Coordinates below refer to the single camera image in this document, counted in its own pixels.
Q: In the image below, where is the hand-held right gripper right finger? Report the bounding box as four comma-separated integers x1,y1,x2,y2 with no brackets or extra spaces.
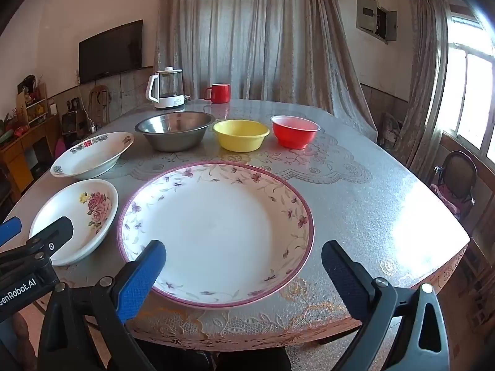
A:
321,240,451,371

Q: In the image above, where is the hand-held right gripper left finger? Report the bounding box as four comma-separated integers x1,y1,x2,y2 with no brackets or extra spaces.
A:
37,240,168,371

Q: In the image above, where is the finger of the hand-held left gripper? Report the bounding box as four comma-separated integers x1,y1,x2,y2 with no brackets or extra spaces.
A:
0,217,22,246
0,216,74,279

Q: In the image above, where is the white plate pink rose print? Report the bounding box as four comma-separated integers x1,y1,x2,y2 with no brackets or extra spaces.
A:
29,179,119,267

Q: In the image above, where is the white plate red symbol print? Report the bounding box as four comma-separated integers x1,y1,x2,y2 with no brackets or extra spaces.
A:
50,131,135,180

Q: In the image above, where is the large floral plate purple rim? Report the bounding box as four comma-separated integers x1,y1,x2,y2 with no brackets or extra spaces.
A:
117,161,315,310

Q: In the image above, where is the stainless steel bowl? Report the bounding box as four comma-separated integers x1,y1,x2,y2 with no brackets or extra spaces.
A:
134,111,216,152

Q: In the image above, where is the red plastic bowl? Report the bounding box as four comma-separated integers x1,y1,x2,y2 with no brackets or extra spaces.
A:
270,115,321,150

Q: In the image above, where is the yellow plastic bowl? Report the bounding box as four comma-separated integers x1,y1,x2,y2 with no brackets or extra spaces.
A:
213,119,270,152

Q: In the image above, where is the wooden cabinet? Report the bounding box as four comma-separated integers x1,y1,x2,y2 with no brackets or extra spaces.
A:
0,114,62,202

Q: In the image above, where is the potted green plant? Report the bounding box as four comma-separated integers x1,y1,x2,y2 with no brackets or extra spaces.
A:
0,114,15,142

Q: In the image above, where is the small dark television set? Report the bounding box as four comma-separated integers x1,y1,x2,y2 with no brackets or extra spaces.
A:
61,110,80,136

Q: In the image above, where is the pink cloth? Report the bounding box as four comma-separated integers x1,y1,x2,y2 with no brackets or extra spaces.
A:
430,183,463,217

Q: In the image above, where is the wooden shelf unit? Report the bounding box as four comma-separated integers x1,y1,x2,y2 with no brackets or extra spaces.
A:
15,81,51,126

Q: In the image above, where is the hoop-back wooden chair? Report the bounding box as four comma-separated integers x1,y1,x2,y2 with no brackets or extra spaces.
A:
90,85,111,124

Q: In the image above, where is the dark round-back chair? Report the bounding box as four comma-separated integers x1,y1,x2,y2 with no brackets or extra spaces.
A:
430,150,478,221

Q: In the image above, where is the white electric glass kettle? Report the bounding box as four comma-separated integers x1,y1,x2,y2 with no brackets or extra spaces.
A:
146,67,187,110

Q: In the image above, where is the red mug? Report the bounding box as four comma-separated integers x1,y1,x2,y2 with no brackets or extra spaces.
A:
203,83,231,104

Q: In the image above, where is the narrow grey curtain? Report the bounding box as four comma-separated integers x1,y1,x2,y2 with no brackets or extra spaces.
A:
390,0,461,171

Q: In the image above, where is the window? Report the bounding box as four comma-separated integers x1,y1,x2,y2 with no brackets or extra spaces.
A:
441,4,495,151

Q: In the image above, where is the wide grey curtain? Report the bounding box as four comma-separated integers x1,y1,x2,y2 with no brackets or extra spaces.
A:
154,0,377,142

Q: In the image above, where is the black wall television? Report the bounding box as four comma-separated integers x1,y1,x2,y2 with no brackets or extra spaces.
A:
78,19,143,84

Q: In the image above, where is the wall electrical box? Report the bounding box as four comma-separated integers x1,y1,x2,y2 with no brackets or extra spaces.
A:
356,0,398,44

